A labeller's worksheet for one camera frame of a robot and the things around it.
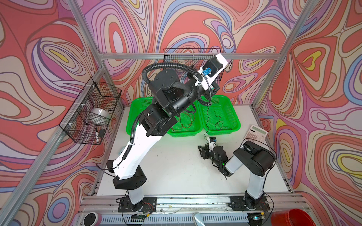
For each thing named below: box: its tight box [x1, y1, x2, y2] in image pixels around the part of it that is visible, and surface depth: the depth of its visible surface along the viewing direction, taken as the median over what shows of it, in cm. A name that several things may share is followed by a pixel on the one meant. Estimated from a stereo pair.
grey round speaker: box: [82, 211, 99, 226], surface depth 67 cm
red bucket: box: [271, 209, 316, 226], surface depth 61 cm
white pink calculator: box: [243, 124, 269, 145], surface depth 101 cm
